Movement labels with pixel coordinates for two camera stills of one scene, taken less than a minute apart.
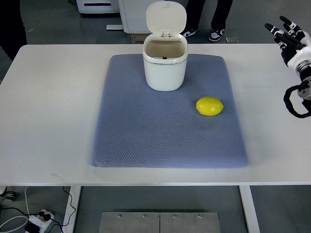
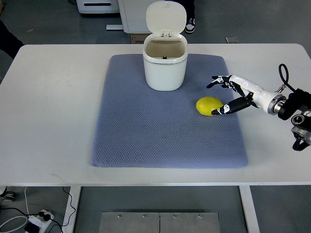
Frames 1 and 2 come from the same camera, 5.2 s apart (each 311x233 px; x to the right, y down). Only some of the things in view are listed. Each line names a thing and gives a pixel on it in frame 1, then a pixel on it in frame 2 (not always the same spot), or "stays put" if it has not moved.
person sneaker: x=188 y=32 → x=190 y=24
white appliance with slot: x=98 y=6 stays put
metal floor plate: x=159 y=222 stays put
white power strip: x=43 y=220 stays put
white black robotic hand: x=295 y=44 → x=272 y=102
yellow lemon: x=209 y=106 stays put
